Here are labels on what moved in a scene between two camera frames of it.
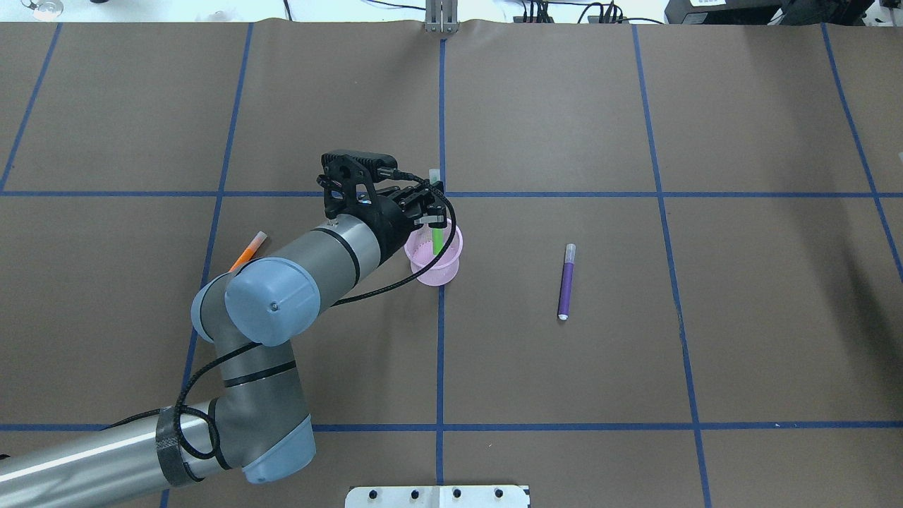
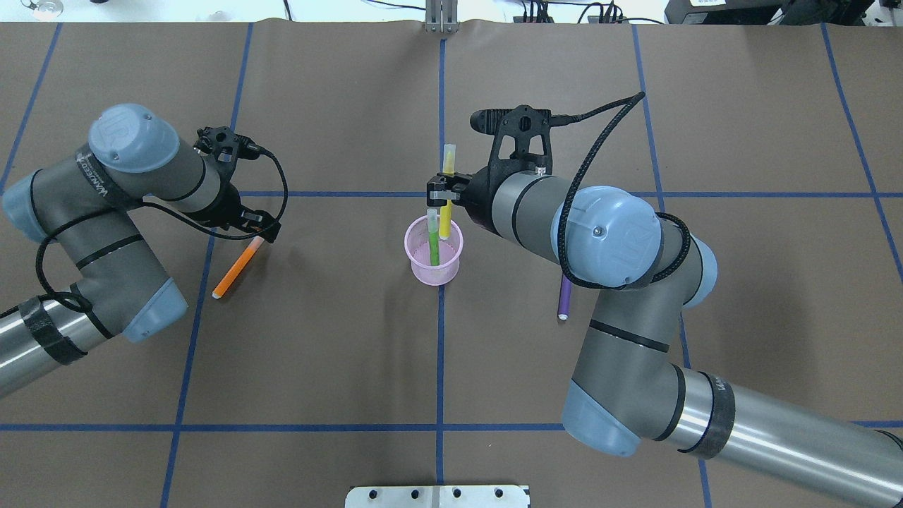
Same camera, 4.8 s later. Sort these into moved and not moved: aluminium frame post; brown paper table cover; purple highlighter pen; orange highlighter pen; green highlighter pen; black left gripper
Moved: green highlighter pen; black left gripper
Not moved: orange highlighter pen; aluminium frame post; brown paper table cover; purple highlighter pen
